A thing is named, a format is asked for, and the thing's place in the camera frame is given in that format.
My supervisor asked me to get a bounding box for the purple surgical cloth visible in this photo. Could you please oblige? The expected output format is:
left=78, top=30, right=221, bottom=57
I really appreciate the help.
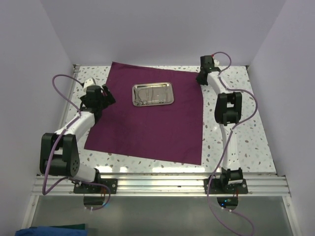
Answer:
left=85, top=62, right=203, bottom=165

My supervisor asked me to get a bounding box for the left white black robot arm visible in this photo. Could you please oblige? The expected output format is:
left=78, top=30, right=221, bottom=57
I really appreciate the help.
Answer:
left=39, top=85, right=116, bottom=193

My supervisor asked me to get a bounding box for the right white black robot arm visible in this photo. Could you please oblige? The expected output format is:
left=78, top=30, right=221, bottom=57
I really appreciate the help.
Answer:
left=196, top=55, right=243, bottom=194

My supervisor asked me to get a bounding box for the steel instrument tray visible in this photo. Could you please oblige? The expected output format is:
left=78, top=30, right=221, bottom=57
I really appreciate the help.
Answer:
left=132, top=82, right=174, bottom=107

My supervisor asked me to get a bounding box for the blue cloth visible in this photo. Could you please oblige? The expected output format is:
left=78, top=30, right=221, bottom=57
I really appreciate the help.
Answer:
left=15, top=227, right=88, bottom=236

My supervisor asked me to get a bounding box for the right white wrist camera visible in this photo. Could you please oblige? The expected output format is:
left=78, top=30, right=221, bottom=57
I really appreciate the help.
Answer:
left=213, top=58, right=220, bottom=67

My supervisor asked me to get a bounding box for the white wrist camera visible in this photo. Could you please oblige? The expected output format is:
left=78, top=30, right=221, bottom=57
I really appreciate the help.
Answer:
left=213, top=58, right=220, bottom=67
left=83, top=77, right=96, bottom=92

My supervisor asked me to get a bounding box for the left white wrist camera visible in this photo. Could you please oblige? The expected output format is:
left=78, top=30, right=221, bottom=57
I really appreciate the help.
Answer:
left=83, top=77, right=96, bottom=92

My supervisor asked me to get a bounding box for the aluminium left side rail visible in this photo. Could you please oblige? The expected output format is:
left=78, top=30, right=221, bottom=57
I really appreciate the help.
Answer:
left=59, top=64, right=81, bottom=128

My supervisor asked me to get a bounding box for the aluminium rail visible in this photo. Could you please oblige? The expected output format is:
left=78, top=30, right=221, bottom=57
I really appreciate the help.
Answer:
left=31, top=173, right=291, bottom=197
left=59, top=64, right=81, bottom=128

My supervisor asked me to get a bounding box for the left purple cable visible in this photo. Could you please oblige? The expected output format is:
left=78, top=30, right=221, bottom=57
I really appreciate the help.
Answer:
left=42, top=74, right=111, bottom=211

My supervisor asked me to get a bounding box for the aluminium front rail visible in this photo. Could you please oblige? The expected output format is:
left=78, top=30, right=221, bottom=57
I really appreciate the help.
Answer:
left=31, top=173, right=291, bottom=197

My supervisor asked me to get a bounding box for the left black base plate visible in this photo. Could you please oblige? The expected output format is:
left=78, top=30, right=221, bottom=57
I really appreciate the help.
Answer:
left=73, top=178, right=118, bottom=194

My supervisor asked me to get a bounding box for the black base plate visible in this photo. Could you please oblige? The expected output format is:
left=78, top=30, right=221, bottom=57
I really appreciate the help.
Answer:
left=73, top=178, right=118, bottom=194
left=203, top=178, right=249, bottom=195

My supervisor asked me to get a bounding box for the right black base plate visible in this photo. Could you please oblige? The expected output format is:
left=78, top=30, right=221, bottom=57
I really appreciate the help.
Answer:
left=203, top=178, right=249, bottom=195

